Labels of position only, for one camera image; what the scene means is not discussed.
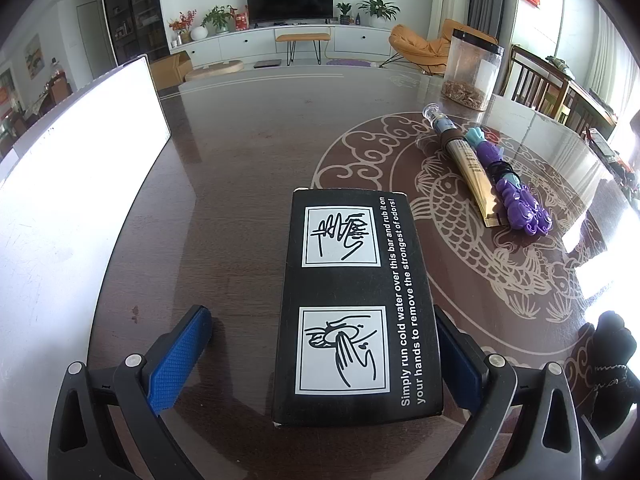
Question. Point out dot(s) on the white round vase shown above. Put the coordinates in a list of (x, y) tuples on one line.
[(198, 33)]

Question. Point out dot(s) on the black television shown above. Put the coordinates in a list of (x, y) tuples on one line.
[(290, 2)]

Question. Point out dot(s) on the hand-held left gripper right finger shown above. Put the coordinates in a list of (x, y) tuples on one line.
[(462, 365)]

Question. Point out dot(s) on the black box white pictures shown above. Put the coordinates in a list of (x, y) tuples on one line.
[(355, 305)]

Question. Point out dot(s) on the blue bottle clear cap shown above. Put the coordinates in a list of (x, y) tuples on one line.
[(440, 119)]

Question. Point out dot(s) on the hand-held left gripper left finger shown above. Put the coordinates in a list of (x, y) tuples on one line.
[(180, 355)]

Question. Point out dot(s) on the clear jar black lid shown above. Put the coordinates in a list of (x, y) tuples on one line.
[(471, 70)]

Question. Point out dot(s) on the bushy potted plant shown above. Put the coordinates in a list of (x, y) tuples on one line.
[(218, 17)]

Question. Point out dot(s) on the large leafy potted plant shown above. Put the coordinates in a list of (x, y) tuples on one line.
[(380, 7)]

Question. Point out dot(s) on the dark glass display cabinet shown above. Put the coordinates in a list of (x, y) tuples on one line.
[(132, 10)]

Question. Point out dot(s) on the white board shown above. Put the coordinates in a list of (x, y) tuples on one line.
[(75, 200)]

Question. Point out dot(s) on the purple toy figure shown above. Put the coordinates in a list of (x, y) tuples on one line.
[(517, 195)]

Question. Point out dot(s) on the beige oval stool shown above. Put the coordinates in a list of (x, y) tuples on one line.
[(215, 69)]

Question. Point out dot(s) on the person's right hand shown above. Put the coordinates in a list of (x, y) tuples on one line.
[(612, 360)]

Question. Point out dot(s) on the cardboard box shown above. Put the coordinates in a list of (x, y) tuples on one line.
[(172, 67)]

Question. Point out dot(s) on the white television cabinet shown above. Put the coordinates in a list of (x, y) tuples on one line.
[(290, 42)]

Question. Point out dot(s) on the orange lounge chair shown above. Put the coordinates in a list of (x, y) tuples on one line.
[(420, 47)]

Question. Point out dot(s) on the dark wooden chair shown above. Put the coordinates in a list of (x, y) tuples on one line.
[(532, 80)]

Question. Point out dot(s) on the red gift box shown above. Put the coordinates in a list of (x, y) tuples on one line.
[(241, 19)]

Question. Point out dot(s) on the red flower bouquet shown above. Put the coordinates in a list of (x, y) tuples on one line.
[(181, 24)]

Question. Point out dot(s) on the gold tube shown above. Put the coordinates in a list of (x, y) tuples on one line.
[(475, 175)]

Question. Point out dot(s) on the orange bench black legs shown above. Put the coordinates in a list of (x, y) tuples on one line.
[(302, 39)]

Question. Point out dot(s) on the small potted plant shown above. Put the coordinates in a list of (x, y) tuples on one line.
[(344, 11)]

